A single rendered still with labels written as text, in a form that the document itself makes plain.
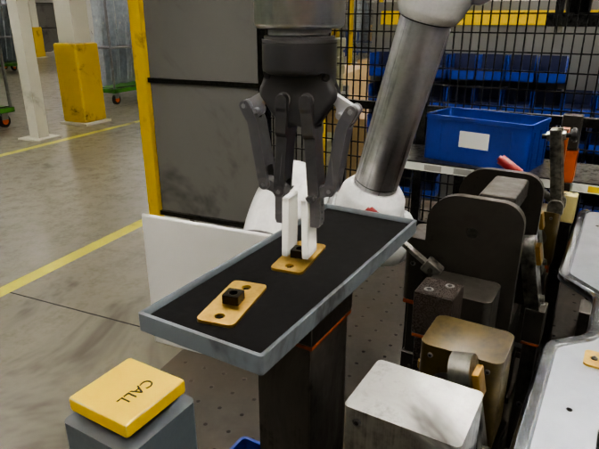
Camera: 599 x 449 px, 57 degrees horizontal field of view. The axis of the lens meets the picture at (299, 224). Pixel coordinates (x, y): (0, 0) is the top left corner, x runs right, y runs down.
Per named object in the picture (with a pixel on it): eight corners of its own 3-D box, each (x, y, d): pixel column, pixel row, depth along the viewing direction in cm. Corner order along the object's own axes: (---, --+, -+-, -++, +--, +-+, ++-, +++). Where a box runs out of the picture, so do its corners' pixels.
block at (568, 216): (549, 345, 128) (578, 196, 115) (533, 341, 130) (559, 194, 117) (552, 338, 131) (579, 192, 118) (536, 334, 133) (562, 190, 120)
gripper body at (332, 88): (351, 31, 56) (348, 122, 59) (275, 31, 59) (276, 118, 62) (328, 33, 49) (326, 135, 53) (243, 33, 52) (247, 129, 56)
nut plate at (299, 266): (301, 275, 59) (301, 265, 58) (269, 270, 60) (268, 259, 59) (326, 247, 66) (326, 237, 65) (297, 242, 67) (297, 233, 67)
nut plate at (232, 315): (233, 329, 48) (232, 316, 48) (194, 322, 50) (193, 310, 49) (267, 287, 56) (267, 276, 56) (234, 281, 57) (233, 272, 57)
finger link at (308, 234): (310, 191, 61) (316, 191, 61) (310, 249, 64) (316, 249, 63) (300, 199, 59) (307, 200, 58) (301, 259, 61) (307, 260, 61)
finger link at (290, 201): (288, 198, 59) (282, 197, 59) (287, 257, 62) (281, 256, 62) (298, 190, 62) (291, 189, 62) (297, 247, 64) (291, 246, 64)
